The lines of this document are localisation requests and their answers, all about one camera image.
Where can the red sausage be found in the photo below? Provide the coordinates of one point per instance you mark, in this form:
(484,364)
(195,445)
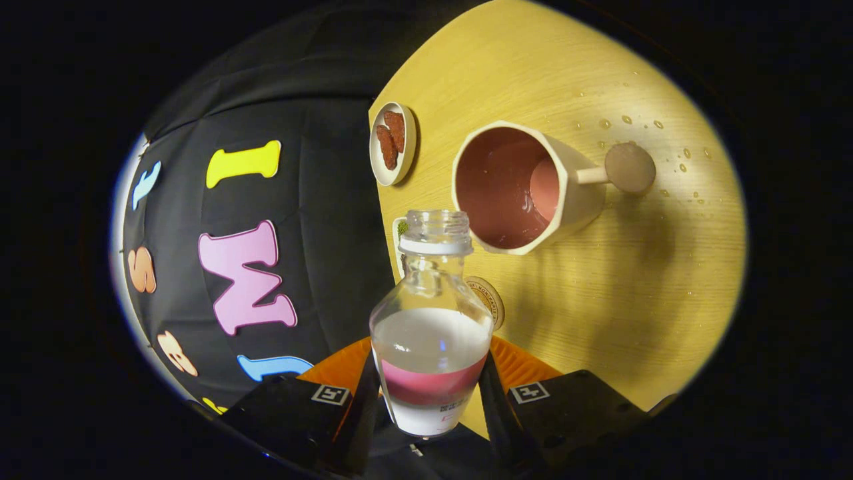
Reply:
(387,148)
(396,130)

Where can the white divided grain dish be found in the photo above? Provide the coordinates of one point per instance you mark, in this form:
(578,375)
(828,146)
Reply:
(401,230)

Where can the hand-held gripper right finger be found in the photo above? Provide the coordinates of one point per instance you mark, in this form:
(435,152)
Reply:
(496,413)

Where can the white round plate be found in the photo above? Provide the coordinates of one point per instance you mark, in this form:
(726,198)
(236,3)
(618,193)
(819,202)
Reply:
(408,143)

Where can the beige cup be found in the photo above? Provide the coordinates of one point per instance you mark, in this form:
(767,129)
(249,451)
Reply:
(576,196)

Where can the black backdrop cloth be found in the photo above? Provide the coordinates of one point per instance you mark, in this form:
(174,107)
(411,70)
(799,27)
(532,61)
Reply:
(320,200)

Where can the wooden table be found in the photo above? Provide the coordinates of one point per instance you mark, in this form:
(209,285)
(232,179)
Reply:
(600,300)

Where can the round brown coaster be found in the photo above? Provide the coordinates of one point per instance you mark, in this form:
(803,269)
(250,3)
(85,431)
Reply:
(492,300)

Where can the clear juice bottle red label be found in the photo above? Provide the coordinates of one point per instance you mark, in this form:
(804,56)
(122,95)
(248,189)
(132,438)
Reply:
(430,346)

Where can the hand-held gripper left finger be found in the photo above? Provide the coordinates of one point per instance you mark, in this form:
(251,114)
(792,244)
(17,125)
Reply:
(356,420)

